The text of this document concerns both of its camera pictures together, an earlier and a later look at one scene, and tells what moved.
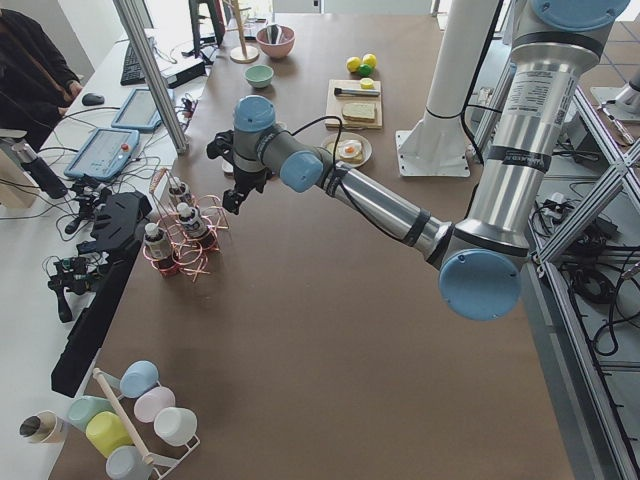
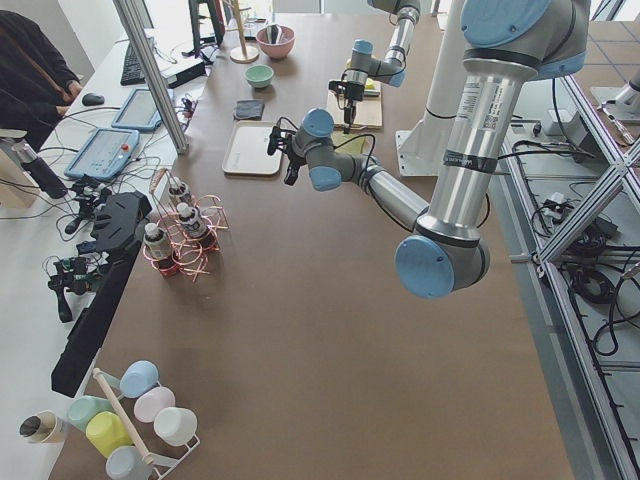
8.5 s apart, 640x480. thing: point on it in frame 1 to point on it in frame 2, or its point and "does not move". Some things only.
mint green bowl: (259, 75) does not move
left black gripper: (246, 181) to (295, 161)
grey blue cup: (127, 463) does not move
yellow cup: (107, 432) does not move
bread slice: (360, 110) to (352, 145)
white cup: (175, 426) does not move
